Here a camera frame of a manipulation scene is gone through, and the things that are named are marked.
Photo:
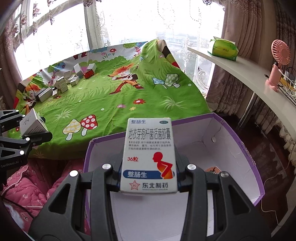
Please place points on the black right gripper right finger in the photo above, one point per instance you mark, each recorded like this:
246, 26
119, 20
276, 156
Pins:
235, 217

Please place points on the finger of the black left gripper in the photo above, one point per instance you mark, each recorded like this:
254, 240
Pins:
10, 119
37, 139

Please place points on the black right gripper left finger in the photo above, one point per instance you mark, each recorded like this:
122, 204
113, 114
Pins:
80, 208

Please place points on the small white carton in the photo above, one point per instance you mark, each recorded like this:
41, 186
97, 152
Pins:
32, 123

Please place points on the white medicine box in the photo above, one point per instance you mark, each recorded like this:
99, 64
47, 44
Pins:
149, 162

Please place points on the black rectangular box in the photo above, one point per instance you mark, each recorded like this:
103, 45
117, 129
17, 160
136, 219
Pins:
37, 93

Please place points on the pink quilted sleeve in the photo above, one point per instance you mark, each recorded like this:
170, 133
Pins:
28, 189

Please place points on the silver pink box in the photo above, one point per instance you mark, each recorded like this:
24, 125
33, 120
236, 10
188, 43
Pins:
43, 96

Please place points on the upright barcode box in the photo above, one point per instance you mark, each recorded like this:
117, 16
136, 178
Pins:
61, 84

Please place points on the green cartoon tablecloth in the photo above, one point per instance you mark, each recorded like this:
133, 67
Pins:
134, 80

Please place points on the purple cardboard storage box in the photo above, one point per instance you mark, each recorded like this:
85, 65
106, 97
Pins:
209, 143

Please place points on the tall white box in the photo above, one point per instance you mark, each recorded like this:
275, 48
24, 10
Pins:
78, 71

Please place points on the red toy truck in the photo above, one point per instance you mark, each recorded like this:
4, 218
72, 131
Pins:
89, 73

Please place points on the white cube box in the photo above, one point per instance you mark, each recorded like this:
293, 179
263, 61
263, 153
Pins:
91, 67

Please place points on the white lace curtain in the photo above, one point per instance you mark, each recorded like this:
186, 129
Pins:
44, 32

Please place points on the white curved shelf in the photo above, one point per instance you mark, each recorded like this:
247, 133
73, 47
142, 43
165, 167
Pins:
254, 77

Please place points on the green tissue pack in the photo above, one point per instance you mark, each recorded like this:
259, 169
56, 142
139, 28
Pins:
223, 48

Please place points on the pink desk fan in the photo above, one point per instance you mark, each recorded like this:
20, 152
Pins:
281, 54

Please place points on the brown curtain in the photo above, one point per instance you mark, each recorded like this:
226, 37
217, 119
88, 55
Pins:
249, 28

